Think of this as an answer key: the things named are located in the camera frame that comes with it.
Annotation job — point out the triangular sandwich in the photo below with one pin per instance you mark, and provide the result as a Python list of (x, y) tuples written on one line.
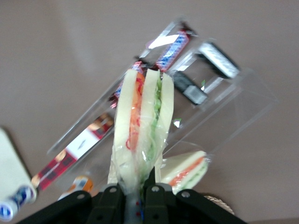
[(126, 116), (187, 168)]

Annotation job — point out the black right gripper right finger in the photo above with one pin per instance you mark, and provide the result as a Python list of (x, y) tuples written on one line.
[(155, 205)]

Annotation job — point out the blue lid yogurt cup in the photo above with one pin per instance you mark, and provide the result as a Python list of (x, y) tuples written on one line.
[(18, 198)]

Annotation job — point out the orange lid yogurt cup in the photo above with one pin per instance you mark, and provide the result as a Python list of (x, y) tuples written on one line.
[(79, 185)]

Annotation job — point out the beige plastic tray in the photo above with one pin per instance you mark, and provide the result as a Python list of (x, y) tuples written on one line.
[(11, 158)]

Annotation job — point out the small black box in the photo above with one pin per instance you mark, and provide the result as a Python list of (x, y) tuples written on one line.
[(191, 91), (219, 60)]

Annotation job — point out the red cookie box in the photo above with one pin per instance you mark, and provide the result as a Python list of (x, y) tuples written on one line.
[(77, 144)]

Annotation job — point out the clear acrylic stepped shelf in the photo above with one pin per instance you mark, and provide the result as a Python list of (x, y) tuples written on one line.
[(233, 112)]

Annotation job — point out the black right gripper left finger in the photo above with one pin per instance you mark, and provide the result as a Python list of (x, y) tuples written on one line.
[(107, 207)]

